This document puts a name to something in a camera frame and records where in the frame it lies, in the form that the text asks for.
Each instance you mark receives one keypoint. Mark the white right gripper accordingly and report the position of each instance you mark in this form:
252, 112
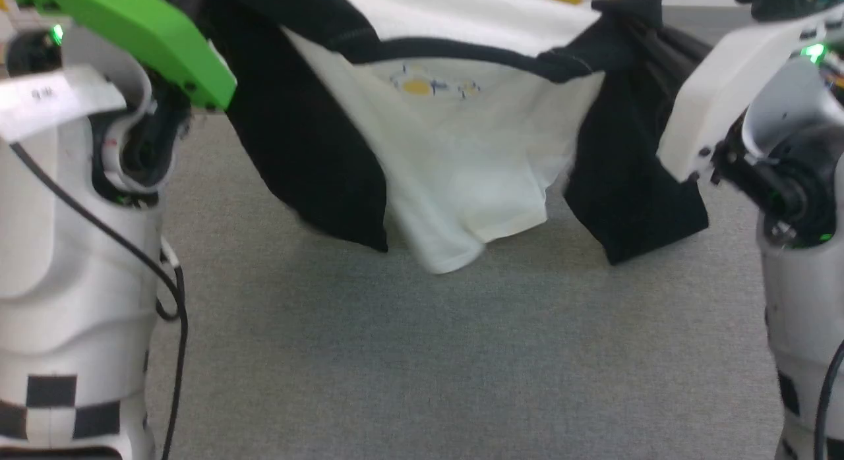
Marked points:
719, 97

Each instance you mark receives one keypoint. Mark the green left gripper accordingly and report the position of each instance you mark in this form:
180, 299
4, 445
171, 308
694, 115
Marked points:
145, 31

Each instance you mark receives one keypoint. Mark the black and white t-shirt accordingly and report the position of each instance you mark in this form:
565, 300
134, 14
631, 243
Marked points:
461, 150

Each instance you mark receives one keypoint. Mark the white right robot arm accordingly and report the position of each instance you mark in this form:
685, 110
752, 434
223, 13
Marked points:
804, 295

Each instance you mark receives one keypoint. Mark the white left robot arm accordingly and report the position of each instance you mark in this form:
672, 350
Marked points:
72, 282

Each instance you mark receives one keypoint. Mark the grey fabric sofa seat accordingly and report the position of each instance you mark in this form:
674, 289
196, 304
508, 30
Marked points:
461, 354

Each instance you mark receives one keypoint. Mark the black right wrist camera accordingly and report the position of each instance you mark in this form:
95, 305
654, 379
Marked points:
784, 2

